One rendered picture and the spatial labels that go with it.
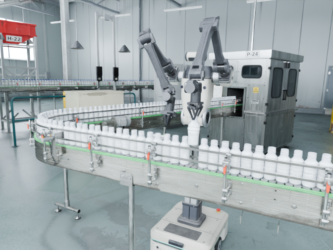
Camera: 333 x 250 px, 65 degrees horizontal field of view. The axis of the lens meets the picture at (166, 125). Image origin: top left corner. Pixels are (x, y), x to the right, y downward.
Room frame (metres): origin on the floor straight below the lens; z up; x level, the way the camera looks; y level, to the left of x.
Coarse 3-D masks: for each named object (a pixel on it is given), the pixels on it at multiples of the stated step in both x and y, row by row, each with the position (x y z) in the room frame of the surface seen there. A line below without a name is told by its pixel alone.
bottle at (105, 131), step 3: (105, 126) 1.78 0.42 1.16; (105, 129) 1.75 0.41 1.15; (102, 132) 1.75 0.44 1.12; (105, 132) 1.75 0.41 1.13; (108, 132) 1.76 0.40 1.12; (102, 138) 1.74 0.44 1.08; (105, 138) 1.74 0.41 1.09; (102, 141) 1.74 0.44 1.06; (105, 141) 1.74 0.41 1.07; (102, 144) 1.74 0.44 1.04; (105, 144) 1.74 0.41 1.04; (102, 147) 1.74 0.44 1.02; (105, 147) 1.74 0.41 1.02; (105, 150) 1.74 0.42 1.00
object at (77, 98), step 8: (72, 96) 5.33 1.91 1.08; (80, 96) 5.20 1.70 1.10; (88, 96) 5.32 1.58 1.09; (96, 96) 5.44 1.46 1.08; (104, 96) 5.58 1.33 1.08; (112, 96) 5.73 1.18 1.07; (120, 96) 5.87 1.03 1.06; (72, 104) 5.35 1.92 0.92; (80, 104) 5.19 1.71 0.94; (88, 104) 5.31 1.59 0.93; (96, 104) 5.44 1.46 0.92; (104, 104) 5.57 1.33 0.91; (112, 104) 5.72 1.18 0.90
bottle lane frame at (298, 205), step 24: (72, 168) 1.84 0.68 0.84; (96, 168) 1.73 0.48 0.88; (120, 168) 1.64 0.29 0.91; (144, 168) 1.56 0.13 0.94; (168, 168) 1.48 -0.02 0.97; (168, 192) 1.48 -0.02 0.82; (192, 192) 1.41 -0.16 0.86; (216, 192) 1.35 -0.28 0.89; (240, 192) 1.29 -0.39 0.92; (264, 192) 1.24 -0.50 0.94; (288, 192) 1.19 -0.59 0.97; (312, 192) 1.15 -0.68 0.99; (288, 216) 1.19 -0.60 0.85; (312, 216) 1.14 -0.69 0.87
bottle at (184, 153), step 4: (184, 136) 1.52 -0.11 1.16; (184, 140) 1.48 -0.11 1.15; (180, 144) 1.49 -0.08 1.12; (184, 144) 1.48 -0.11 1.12; (180, 152) 1.49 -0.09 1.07; (184, 152) 1.47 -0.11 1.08; (188, 152) 1.48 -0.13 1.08; (180, 156) 1.49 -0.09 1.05; (184, 156) 1.47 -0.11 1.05; (188, 156) 1.48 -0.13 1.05; (180, 160) 1.48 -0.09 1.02; (184, 164) 1.47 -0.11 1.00
